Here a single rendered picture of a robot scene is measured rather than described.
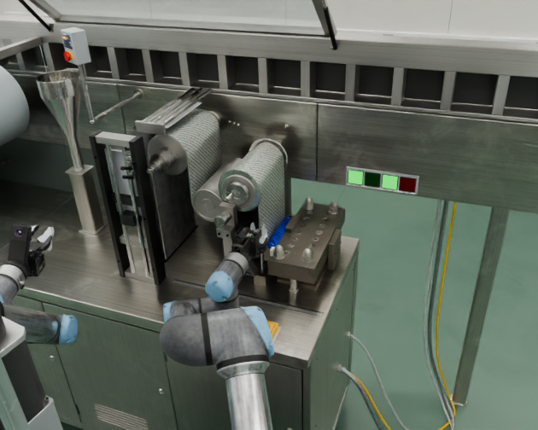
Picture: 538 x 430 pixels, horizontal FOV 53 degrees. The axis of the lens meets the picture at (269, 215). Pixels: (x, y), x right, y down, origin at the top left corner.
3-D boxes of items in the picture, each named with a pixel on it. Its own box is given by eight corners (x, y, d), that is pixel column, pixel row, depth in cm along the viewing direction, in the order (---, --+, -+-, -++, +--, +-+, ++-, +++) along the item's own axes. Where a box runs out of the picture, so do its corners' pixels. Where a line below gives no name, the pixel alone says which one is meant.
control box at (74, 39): (62, 62, 173) (55, 30, 168) (81, 58, 177) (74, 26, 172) (73, 66, 169) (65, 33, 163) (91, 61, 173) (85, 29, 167)
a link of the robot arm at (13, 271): (-13, 271, 138) (19, 275, 138) (-4, 260, 142) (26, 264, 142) (-9, 293, 142) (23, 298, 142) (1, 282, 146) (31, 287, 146)
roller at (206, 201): (193, 218, 184) (189, 187, 178) (225, 184, 204) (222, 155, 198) (225, 223, 180) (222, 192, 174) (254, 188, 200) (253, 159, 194)
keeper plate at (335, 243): (327, 269, 191) (328, 243, 185) (335, 253, 199) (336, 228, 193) (334, 270, 190) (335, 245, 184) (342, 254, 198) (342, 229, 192)
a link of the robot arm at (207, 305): (202, 316, 166) (199, 287, 160) (238, 310, 167) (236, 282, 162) (204, 334, 159) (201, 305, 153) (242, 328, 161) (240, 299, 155)
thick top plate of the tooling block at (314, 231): (267, 274, 180) (266, 259, 177) (304, 214, 211) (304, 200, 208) (313, 284, 175) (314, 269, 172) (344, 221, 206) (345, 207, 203)
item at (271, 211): (260, 252, 182) (258, 205, 172) (283, 217, 201) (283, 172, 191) (261, 252, 182) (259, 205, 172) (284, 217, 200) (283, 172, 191)
